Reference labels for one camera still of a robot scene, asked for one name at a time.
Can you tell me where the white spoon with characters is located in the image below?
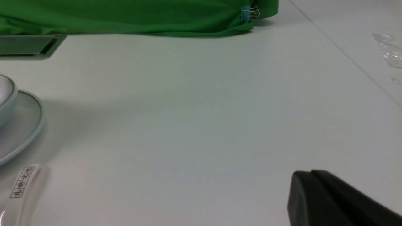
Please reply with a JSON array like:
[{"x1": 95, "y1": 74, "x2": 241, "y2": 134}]
[{"x1": 1, "y1": 164, "x2": 44, "y2": 226}]

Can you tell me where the green backdrop cloth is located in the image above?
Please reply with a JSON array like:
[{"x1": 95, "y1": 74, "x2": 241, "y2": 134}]
[{"x1": 0, "y1": 0, "x2": 279, "y2": 37}]

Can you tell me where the blue binder clip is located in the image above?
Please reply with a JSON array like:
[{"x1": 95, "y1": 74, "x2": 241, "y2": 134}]
[{"x1": 240, "y1": 5, "x2": 260, "y2": 23}]

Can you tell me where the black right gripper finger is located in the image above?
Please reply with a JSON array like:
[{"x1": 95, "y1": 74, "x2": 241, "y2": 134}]
[{"x1": 287, "y1": 170, "x2": 402, "y2": 226}]

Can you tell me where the clear plastic wrap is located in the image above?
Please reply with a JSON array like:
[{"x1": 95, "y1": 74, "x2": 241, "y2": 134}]
[{"x1": 373, "y1": 33, "x2": 402, "y2": 68}]

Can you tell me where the light blue plate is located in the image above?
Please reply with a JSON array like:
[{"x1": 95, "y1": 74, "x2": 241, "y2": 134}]
[{"x1": 0, "y1": 89, "x2": 46, "y2": 165}]

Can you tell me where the light blue bowl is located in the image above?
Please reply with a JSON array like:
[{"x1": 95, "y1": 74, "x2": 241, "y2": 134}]
[{"x1": 0, "y1": 74, "x2": 18, "y2": 127}]

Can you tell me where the green rectangular tray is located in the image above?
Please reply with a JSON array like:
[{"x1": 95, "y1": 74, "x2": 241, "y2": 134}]
[{"x1": 0, "y1": 34, "x2": 67, "y2": 60}]

